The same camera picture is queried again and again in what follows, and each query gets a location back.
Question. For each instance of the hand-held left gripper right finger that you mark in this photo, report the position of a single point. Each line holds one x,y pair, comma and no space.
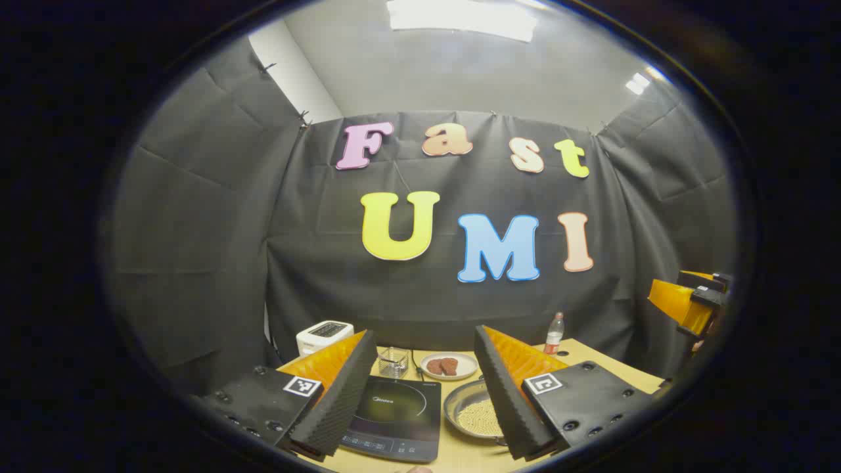
502,394

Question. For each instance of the white toaster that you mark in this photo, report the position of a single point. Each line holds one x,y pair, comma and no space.
322,335

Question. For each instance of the clear water bottle red label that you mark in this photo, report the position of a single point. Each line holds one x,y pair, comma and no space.
554,335

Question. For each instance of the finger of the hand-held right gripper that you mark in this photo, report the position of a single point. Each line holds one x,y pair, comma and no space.
680,305
719,282

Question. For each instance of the black induction cooktop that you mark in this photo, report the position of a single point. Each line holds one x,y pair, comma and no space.
401,407

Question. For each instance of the large ceiling light panel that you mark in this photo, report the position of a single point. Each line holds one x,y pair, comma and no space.
460,16

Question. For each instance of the brown meat piece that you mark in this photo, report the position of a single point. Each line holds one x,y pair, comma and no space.
435,366
451,366

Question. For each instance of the black backdrop cloth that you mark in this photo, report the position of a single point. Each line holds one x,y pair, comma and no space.
210,230

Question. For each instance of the small ceiling light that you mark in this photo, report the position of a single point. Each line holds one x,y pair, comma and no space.
640,82

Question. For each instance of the white round plate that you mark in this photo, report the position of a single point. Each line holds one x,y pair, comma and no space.
468,364

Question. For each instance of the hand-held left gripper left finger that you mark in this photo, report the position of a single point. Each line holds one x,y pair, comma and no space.
341,394

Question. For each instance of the pile of soybeans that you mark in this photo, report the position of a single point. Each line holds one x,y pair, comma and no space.
479,417

